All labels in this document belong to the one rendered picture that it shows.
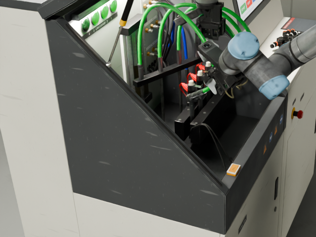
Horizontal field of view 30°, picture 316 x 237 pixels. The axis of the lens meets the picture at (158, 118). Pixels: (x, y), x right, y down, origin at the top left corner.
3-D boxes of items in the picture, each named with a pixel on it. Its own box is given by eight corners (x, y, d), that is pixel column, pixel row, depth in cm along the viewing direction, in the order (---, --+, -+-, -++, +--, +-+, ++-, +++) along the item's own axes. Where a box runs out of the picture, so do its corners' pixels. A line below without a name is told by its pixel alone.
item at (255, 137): (229, 227, 191) (229, 188, 182) (216, 224, 192) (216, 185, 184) (283, 131, 237) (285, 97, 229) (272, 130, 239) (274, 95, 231)
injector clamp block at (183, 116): (200, 160, 217) (199, 125, 209) (175, 154, 221) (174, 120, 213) (232, 116, 242) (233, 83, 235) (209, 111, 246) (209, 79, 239)
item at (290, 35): (292, 55, 254) (293, 43, 251) (268, 52, 258) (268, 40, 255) (305, 35, 271) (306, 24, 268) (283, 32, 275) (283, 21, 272)
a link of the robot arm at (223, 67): (217, 52, 164) (240, 40, 166) (212, 58, 168) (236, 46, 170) (231, 75, 163) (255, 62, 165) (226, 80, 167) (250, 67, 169)
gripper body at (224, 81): (218, 96, 178) (229, 84, 166) (203, 73, 179) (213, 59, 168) (239, 85, 180) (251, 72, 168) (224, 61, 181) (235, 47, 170)
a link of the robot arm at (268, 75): (301, 73, 160) (273, 44, 161) (283, 90, 152) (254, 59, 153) (283, 89, 165) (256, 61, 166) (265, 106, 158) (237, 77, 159)
